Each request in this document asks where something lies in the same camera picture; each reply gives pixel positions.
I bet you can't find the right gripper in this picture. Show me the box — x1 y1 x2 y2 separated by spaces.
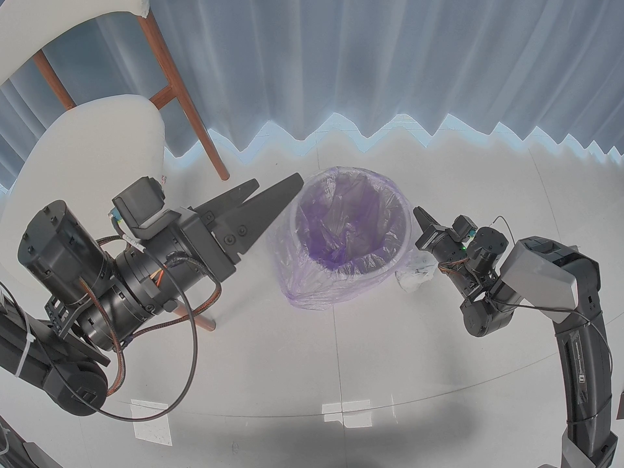
413 206 470 273

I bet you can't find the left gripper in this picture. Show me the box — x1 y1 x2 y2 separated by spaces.
80 173 304 355

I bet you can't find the white paper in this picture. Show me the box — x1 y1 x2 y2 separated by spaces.
396 259 436 292

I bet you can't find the purple plastic bag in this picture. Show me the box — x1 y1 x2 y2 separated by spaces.
278 165 431 312

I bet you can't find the white trash bin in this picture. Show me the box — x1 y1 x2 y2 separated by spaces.
290 169 414 289

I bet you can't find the white cushioned wooden chair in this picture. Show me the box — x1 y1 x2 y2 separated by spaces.
0 0 230 332

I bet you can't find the pale blue curtain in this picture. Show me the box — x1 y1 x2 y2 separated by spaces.
0 0 624 194

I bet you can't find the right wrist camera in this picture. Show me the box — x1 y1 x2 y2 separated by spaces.
451 215 476 242

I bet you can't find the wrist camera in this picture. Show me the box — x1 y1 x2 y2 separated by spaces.
111 176 182 241
451 215 476 242

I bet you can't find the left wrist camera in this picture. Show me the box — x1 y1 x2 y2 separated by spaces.
111 176 182 241

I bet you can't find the black cable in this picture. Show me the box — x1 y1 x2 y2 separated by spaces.
95 249 224 420

